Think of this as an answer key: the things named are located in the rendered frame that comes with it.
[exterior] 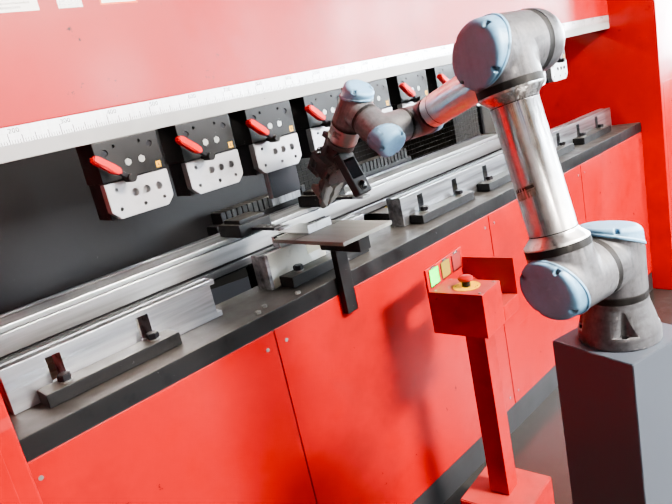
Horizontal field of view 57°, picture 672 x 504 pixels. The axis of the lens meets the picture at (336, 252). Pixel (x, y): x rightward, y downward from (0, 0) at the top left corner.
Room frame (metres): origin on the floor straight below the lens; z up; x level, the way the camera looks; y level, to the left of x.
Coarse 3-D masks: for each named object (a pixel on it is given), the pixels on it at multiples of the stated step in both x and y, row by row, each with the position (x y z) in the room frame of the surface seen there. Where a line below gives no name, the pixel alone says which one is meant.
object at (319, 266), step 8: (328, 256) 1.66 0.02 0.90; (352, 256) 1.69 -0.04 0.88; (312, 264) 1.62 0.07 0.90; (320, 264) 1.61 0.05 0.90; (328, 264) 1.62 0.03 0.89; (288, 272) 1.59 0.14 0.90; (296, 272) 1.57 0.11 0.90; (304, 272) 1.57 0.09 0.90; (312, 272) 1.58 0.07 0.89; (320, 272) 1.60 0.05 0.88; (280, 280) 1.57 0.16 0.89; (288, 280) 1.55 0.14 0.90; (296, 280) 1.54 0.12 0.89; (304, 280) 1.56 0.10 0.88
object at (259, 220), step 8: (240, 216) 1.85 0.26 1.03; (248, 216) 1.82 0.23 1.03; (256, 216) 1.83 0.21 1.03; (264, 216) 1.84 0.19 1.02; (224, 224) 1.84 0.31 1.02; (232, 224) 1.81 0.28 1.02; (240, 224) 1.79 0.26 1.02; (248, 224) 1.79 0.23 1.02; (256, 224) 1.81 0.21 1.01; (264, 224) 1.80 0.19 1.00; (272, 224) 1.78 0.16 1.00; (280, 224) 1.75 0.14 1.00; (224, 232) 1.83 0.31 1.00; (232, 232) 1.80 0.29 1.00; (240, 232) 1.77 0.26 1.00; (248, 232) 1.79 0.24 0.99
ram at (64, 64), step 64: (192, 0) 1.53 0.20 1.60; (256, 0) 1.65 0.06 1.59; (320, 0) 1.80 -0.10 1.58; (384, 0) 1.99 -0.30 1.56; (448, 0) 2.21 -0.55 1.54; (512, 0) 2.49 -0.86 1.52; (576, 0) 2.87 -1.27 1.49; (0, 64) 1.23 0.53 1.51; (64, 64) 1.30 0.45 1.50; (128, 64) 1.40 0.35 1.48; (192, 64) 1.50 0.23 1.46; (256, 64) 1.62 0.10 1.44; (320, 64) 1.77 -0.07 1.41; (0, 128) 1.20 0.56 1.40; (128, 128) 1.37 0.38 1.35
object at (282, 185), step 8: (288, 168) 1.68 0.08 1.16; (264, 176) 1.64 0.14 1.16; (272, 176) 1.64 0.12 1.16; (280, 176) 1.66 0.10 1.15; (288, 176) 1.68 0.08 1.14; (296, 176) 1.69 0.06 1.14; (272, 184) 1.64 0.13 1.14; (280, 184) 1.65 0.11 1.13; (288, 184) 1.67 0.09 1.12; (296, 184) 1.69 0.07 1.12; (272, 192) 1.63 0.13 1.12; (280, 192) 1.65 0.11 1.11; (288, 192) 1.67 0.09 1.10; (296, 192) 1.70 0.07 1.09; (272, 200) 1.64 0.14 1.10; (280, 200) 1.66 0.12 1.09; (288, 200) 1.68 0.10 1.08
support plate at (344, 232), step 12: (324, 228) 1.60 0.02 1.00; (336, 228) 1.57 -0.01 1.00; (348, 228) 1.54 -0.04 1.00; (360, 228) 1.51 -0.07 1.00; (372, 228) 1.48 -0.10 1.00; (276, 240) 1.59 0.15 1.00; (288, 240) 1.55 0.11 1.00; (300, 240) 1.52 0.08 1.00; (312, 240) 1.49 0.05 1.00; (324, 240) 1.47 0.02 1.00; (336, 240) 1.44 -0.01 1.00; (348, 240) 1.42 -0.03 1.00
